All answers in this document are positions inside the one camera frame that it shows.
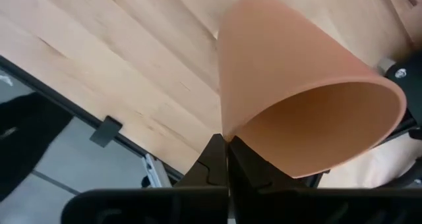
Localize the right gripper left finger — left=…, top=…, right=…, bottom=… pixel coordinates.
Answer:
left=173, top=133, right=229, bottom=188

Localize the white bar at table edge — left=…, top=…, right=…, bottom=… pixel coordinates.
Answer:
left=141, top=153, right=164, bottom=188

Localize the medium orange plastic cup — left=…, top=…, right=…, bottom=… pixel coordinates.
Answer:
left=216, top=0, right=408, bottom=179

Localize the black blurry object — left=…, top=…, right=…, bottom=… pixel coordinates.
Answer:
left=0, top=92, right=74, bottom=202

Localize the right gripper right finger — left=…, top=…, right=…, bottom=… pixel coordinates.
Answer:
left=227, top=134, right=330, bottom=190

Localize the black frame clamp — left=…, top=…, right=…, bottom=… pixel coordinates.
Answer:
left=89, top=115, right=123, bottom=148

